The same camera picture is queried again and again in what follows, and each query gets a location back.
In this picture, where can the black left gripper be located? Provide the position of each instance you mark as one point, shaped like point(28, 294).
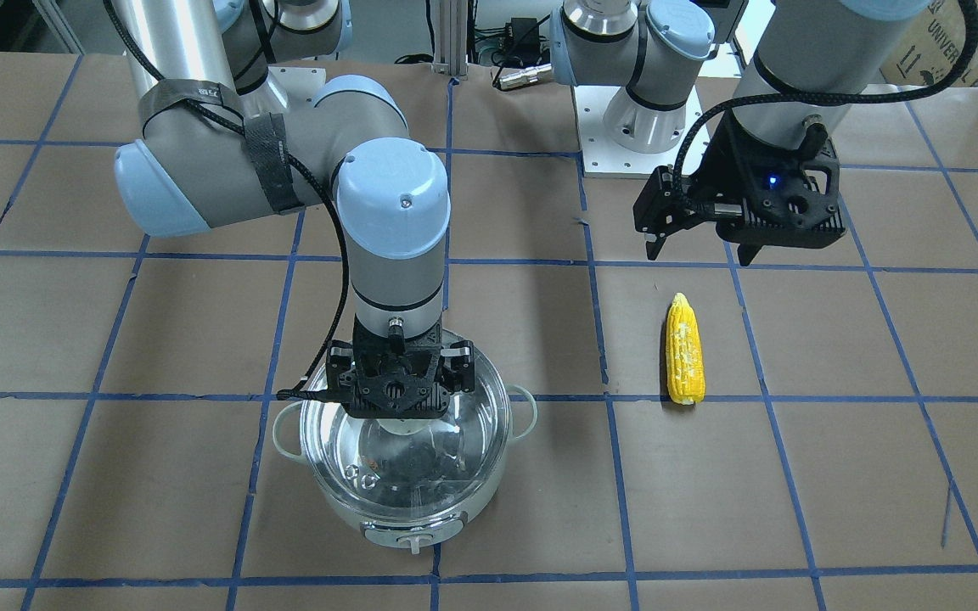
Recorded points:
point(725, 159)

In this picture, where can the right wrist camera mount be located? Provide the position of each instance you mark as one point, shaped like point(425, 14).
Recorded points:
point(391, 385)

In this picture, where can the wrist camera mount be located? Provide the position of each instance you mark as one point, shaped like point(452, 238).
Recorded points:
point(391, 385)
point(779, 197)

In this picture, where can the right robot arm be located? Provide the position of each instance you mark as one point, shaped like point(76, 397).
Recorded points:
point(208, 157)

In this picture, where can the black power adapter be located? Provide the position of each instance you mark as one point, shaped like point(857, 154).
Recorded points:
point(522, 38)

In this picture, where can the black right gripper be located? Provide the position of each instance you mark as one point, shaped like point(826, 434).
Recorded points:
point(339, 363)

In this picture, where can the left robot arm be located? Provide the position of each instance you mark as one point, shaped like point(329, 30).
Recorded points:
point(812, 62)

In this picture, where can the aluminium frame post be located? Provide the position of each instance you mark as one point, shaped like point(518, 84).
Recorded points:
point(450, 33)

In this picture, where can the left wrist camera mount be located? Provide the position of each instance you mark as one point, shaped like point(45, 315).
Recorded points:
point(779, 197)

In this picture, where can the pale green cooking pot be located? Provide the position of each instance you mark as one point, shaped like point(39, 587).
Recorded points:
point(412, 536)

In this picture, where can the yellow corn cob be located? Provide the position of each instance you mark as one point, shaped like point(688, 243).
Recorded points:
point(684, 360)

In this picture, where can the glass pot lid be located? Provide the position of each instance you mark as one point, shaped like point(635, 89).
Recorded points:
point(406, 470)

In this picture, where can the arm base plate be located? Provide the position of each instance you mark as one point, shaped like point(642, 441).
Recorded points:
point(288, 87)
point(621, 139)

